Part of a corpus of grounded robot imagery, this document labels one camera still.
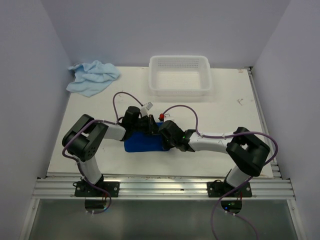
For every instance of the light blue towel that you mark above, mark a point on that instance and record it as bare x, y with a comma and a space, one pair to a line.
92, 78

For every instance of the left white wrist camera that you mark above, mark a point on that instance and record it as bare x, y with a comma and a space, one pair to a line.
147, 107

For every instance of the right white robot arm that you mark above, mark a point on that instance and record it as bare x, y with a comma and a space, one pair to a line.
248, 152

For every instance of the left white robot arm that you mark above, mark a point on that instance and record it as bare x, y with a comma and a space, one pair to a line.
81, 144

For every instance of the dark blue towel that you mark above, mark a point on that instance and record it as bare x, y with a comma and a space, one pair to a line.
140, 142

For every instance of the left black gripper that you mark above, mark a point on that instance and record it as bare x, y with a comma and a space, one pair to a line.
152, 127

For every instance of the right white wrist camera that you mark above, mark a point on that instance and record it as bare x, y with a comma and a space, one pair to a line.
168, 117

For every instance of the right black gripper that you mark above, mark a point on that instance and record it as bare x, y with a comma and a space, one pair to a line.
166, 146

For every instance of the white perforated plastic basket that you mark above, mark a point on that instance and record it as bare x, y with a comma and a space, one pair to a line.
179, 75

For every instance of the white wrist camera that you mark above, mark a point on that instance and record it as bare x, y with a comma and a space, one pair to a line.
168, 117
147, 107

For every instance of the aluminium mounting rail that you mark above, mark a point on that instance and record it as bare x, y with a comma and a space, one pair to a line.
161, 188

